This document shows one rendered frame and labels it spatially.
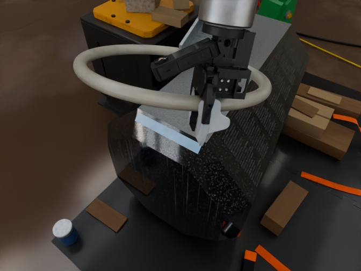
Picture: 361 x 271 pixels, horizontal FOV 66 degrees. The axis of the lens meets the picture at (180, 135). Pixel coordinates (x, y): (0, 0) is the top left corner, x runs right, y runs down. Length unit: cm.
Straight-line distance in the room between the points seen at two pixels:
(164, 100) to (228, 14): 18
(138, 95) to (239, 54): 19
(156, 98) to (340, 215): 164
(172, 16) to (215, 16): 129
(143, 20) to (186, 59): 137
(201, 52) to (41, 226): 161
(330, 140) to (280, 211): 72
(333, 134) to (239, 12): 186
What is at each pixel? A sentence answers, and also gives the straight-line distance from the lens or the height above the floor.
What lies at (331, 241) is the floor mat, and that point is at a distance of 189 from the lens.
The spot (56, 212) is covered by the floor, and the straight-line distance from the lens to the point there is 193.
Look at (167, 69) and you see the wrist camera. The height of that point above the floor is 132.
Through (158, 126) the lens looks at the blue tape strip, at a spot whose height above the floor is 79.
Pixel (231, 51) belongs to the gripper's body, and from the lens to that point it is 50.
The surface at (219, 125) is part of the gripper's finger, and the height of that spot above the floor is 122.
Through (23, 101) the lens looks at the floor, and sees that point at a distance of 273.
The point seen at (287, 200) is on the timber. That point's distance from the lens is 176.
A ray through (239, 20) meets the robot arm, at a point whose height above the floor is 139.
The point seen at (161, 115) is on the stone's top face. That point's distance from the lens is 112.
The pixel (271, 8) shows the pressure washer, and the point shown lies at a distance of 289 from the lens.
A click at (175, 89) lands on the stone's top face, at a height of 80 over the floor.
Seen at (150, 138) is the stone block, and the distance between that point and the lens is 112.
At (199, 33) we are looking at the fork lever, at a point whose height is 106.
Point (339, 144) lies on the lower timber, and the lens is 220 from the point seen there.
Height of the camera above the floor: 160
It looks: 49 degrees down
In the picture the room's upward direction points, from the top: straight up
